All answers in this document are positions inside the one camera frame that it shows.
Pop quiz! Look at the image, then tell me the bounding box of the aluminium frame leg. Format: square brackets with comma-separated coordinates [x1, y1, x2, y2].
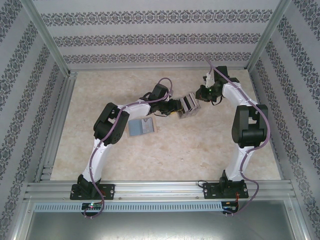
[284, 198, 313, 240]
[6, 197, 35, 240]

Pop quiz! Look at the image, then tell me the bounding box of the grey sheet metal panel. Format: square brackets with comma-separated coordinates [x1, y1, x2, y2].
[12, 211, 308, 240]

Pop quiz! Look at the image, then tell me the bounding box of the pale card black stripe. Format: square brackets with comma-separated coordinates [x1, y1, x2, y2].
[179, 98, 189, 114]

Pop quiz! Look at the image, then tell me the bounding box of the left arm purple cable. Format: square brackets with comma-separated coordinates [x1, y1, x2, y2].
[83, 77, 175, 220]

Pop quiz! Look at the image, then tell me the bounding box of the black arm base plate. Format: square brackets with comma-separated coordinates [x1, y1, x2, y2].
[70, 183, 116, 201]
[202, 182, 250, 200]

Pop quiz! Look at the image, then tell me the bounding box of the orange-edged card black stripe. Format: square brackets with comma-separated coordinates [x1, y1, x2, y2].
[188, 92, 201, 111]

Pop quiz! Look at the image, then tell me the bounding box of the pale printed card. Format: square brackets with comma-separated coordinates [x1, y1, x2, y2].
[140, 117, 155, 134]

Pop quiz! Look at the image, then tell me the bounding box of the slotted aluminium side rail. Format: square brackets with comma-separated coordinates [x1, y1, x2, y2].
[34, 71, 78, 183]

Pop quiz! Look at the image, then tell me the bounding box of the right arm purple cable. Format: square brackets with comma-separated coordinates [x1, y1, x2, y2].
[205, 57, 271, 215]

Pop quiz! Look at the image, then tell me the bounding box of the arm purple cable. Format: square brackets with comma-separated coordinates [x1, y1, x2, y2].
[205, 57, 271, 215]
[83, 77, 175, 220]

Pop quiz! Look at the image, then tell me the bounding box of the wide aluminium base rail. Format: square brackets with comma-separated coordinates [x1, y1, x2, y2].
[23, 181, 298, 201]

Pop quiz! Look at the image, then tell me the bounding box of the aluminium frame post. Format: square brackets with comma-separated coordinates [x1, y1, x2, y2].
[246, 0, 294, 72]
[23, 0, 76, 76]

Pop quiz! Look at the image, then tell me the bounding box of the grey slotted cable duct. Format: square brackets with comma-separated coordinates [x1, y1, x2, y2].
[33, 201, 223, 213]

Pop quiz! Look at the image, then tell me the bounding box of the thin aluminium frame rail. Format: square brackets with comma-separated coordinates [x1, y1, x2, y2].
[67, 66, 251, 73]

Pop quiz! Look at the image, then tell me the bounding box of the light blue box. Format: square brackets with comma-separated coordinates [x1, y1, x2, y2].
[126, 115, 160, 138]

